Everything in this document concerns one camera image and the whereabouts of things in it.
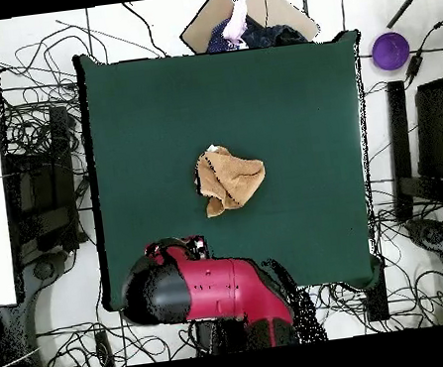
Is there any black power strip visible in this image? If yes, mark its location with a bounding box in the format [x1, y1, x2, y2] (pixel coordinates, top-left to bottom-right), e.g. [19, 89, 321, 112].
[93, 329, 116, 367]

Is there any purple bowl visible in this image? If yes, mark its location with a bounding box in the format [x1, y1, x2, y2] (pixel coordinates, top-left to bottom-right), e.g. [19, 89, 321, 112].
[369, 29, 413, 72]

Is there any black power adapter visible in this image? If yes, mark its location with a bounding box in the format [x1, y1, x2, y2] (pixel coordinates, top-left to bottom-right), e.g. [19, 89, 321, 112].
[402, 52, 426, 81]

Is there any tangle of black cables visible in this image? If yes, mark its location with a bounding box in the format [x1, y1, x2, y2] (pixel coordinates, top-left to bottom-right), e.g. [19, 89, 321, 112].
[0, 13, 123, 168]

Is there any pink cloth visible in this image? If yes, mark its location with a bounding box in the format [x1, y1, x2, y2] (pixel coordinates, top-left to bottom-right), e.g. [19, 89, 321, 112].
[217, 0, 253, 49]

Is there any black equipment stand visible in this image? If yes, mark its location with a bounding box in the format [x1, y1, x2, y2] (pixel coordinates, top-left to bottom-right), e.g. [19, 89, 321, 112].
[0, 102, 94, 258]

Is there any black flat panel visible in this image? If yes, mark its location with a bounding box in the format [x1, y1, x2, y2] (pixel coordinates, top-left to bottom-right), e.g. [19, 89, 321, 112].
[408, 77, 443, 187]

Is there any black upright bar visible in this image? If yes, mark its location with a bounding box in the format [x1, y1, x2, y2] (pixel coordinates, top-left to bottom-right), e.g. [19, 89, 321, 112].
[380, 79, 421, 223]

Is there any dark blue clothes pile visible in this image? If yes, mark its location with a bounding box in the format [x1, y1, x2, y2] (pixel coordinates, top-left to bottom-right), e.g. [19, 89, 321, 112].
[202, 9, 309, 56]

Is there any cardboard box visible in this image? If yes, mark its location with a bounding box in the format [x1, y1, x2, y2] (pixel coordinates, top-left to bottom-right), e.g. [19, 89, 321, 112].
[175, 0, 323, 58]

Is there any dark green table cloth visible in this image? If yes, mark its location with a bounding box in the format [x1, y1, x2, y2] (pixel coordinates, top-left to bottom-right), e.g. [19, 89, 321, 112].
[71, 20, 390, 320]

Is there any tan terry towel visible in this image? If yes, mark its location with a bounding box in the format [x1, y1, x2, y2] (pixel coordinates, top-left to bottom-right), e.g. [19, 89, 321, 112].
[189, 138, 271, 220]

